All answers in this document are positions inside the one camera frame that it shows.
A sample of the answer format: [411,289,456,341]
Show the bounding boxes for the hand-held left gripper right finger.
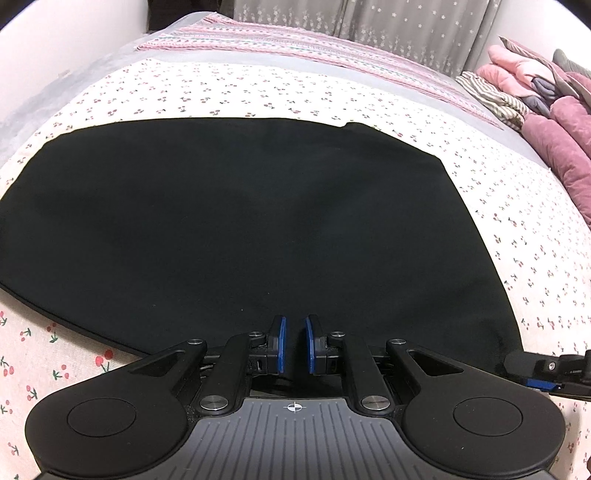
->
[305,315,468,411]

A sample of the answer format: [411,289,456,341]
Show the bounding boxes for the cherry print bed sheet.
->
[0,58,591,480]

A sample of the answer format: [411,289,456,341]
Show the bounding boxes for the black pants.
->
[0,117,525,377]

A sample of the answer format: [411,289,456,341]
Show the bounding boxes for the pink striped blanket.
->
[136,13,502,130]

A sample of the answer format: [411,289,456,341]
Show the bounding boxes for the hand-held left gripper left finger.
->
[124,315,288,414]

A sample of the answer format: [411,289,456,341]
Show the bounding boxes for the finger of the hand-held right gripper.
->
[526,377,591,400]
[504,349,591,382]

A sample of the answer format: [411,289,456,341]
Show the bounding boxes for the mauve and grey folded quilt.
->
[522,95,591,214]

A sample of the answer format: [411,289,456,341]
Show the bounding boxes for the pink and grey folded blanket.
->
[475,37,573,116]

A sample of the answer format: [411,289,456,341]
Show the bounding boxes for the grey star print curtain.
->
[219,0,515,77]

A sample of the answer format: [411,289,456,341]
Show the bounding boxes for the grey bed cover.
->
[0,11,552,171]

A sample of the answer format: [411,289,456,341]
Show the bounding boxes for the grey white striped cloth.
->
[455,70,532,130]

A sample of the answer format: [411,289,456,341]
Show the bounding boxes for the mauve pillow with grey edge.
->
[551,48,591,100]

